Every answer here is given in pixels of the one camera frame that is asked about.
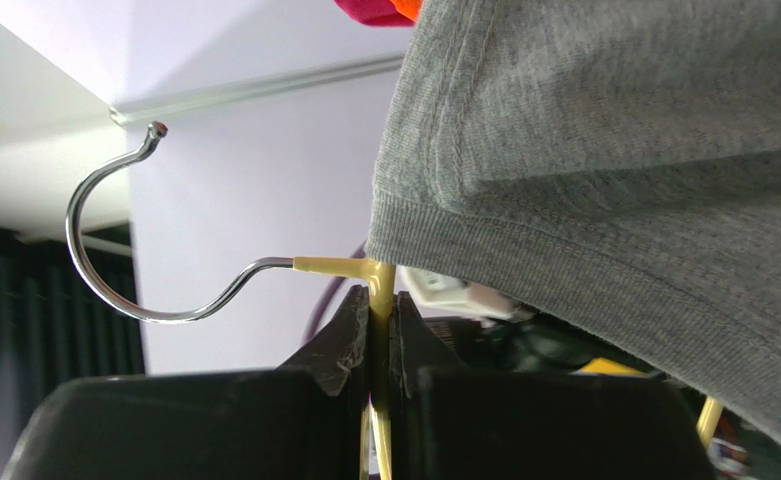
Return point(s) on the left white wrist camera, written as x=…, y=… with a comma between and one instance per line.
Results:
x=442, y=292

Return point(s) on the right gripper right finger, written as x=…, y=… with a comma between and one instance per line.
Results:
x=454, y=421

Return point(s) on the grey t shirt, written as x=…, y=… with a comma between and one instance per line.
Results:
x=614, y=163

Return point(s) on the magenta t shirt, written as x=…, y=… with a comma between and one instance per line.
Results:
x=374, y=13

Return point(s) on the orange t shirt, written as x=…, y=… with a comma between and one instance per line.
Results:
x=408, y=8

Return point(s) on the yellow plastic hanger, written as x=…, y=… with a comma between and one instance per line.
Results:
x=376, y=277

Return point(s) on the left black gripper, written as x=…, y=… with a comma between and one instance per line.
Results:
x=543, y=343

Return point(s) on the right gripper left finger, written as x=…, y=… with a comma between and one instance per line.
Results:
x=306, y=419

